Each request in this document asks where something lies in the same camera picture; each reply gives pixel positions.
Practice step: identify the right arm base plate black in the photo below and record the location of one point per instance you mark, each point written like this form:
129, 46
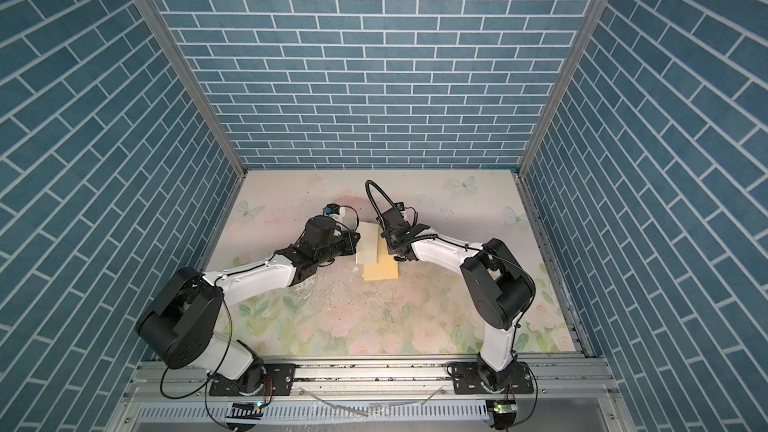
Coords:
473, 378

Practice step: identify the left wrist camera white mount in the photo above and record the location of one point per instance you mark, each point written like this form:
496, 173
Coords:
337, 211

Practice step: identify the right aluminium corner post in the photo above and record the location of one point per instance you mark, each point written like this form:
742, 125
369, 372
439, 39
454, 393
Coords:
581, 40

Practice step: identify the controller board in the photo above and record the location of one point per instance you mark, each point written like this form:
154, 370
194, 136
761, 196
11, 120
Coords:
245, 411
504, 407

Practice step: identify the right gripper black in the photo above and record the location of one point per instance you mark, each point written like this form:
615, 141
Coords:
391, 246

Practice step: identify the left aluminium corner post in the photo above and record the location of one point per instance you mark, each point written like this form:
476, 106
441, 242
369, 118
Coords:
172, 51

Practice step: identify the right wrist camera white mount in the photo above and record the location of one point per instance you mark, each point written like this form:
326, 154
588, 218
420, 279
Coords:
394, 218

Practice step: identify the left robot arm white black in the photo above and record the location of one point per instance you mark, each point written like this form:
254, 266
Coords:
179, 324

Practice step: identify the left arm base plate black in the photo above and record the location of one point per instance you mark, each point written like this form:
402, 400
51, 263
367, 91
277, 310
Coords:
260, 380

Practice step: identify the right controller board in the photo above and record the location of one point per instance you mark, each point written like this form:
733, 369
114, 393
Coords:
504, 407

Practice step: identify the white slotted cable duct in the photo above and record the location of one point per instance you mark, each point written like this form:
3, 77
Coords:
315, 412

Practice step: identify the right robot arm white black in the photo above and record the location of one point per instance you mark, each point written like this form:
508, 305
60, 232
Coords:
500, 289

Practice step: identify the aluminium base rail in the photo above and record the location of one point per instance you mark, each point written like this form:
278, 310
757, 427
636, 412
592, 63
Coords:
541, 376

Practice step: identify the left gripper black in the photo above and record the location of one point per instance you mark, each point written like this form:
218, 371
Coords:
350, 245

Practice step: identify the aluminium corner post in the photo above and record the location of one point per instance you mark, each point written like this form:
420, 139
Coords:
581, 40
172, 51

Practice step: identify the left controller board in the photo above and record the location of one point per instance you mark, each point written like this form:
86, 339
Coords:
245, 411

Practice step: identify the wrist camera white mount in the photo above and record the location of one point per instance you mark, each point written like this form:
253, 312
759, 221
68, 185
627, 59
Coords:
394, 218
337, 211

